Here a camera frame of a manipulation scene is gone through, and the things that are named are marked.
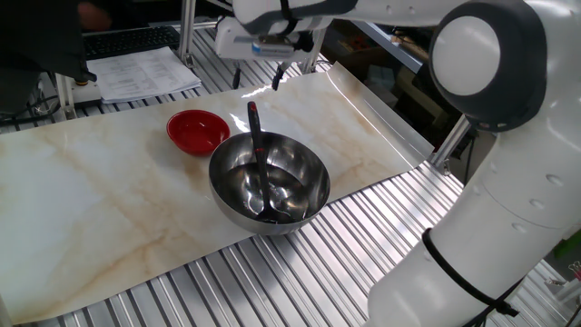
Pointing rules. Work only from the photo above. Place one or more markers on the person's hand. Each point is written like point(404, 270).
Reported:
point(93, 16)

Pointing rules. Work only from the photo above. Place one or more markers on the binder clip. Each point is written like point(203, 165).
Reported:
point(575, 270)

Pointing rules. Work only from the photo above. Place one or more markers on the black keyboard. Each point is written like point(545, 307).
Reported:
point(131, 42)

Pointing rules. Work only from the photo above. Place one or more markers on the red plastic bowl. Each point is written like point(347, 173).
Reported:
point(195, 131)

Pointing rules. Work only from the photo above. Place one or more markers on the stack of printed papers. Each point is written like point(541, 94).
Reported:
point(140, 75)

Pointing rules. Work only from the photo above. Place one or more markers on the aluminium table edge post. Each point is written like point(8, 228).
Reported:
point(449, 145)

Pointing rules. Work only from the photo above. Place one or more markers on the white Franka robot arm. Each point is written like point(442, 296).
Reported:
point(499, 204)

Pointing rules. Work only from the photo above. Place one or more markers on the leaning aluminium post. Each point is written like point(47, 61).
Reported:
point(313, 59)

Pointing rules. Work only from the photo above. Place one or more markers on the short aluminium post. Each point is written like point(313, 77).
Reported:
point(65, 95)

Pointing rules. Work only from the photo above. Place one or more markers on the tall aluminium post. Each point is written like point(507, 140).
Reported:
point(187, 32)

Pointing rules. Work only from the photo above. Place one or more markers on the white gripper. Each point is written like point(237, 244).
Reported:
point(236, 43)

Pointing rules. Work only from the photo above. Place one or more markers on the silver wrist camera blue caps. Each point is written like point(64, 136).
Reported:
point(272, 47)

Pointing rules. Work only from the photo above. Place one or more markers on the green block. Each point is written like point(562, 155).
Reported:
point(569, 243)

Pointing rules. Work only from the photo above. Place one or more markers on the stainless steel bowl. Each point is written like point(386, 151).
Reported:
point(308, 172)

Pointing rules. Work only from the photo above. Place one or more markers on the marble pattern table mat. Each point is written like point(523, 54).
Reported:
point(91, 191)

